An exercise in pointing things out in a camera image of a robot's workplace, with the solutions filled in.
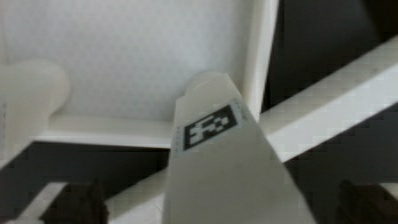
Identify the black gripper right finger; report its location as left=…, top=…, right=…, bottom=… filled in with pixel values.
left=336, top=180, right=398, bottom=224

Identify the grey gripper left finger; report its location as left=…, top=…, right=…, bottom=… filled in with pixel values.
left=10, top=182, right=108, bottom=224

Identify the white desk leg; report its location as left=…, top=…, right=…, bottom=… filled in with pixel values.
left=0, top=59, right=71, bottom=168
left=161, top=72, right=316, bottom=224

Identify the white desk top tray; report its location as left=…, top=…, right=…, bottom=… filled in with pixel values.
left=0, top=0, right=280, bottom=148

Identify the white front fence bar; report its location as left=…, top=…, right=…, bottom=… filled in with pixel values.
left=106, top=36, right=398, bottom=224

